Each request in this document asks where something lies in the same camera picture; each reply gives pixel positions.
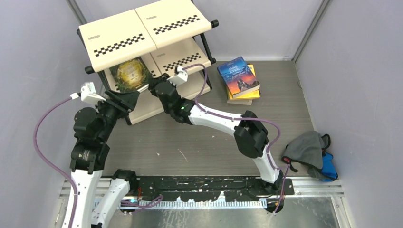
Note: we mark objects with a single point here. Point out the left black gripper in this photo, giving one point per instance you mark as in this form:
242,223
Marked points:
125,102

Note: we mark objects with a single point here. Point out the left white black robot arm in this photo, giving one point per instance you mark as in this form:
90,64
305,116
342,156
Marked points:
93,126

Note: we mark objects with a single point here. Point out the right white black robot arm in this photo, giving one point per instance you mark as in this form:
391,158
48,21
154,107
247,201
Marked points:
250,134

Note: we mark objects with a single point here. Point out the aluminium rail frame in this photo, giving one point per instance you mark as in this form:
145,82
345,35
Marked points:
97,199

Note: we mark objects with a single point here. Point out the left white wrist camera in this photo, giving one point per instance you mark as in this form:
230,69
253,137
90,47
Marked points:
88,94

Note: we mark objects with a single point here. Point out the grey cloth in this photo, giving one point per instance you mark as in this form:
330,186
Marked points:
308,149

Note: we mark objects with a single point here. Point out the blue Jane Eyre book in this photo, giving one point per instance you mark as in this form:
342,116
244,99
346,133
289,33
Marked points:
238,77

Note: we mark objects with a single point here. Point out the cream three-tier shelf rack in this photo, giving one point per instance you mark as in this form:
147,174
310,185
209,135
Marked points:
164,34

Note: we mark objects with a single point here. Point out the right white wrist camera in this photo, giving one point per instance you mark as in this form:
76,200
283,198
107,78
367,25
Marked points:
180,76

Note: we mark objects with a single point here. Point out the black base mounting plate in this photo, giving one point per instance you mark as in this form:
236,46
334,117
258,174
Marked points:
204,192

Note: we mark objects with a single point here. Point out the red black scissors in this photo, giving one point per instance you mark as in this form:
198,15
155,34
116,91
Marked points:
288,161

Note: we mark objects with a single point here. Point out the green gold cover book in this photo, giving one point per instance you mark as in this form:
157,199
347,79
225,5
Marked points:
132,75

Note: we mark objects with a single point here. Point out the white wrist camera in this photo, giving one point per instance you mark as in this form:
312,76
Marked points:
88,94
180,76

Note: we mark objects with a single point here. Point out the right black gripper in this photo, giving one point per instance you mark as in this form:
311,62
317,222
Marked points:
153,83

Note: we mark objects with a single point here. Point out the yellow book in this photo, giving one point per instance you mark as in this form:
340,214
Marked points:
253,95

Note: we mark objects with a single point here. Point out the blue cloth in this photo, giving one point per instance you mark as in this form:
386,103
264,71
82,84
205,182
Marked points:
328,170

